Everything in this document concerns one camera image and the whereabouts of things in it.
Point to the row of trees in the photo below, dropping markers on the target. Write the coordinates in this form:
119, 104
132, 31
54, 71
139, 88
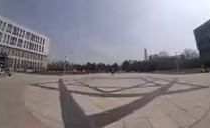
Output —
89, 67

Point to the dark star pattern paving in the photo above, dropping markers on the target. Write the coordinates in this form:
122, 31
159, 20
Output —
103, 95

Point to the tall chimney tower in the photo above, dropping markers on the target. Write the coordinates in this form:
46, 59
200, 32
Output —
145, 54

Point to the long low dark building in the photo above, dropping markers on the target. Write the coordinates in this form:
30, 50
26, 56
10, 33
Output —
159, 64

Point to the grey paved plaza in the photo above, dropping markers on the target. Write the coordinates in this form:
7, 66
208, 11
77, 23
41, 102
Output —
33, 100

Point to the white building with window rows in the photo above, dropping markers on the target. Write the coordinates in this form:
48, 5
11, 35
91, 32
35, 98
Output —
19, 45

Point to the dark grey building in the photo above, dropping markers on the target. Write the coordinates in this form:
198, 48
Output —
207, 41

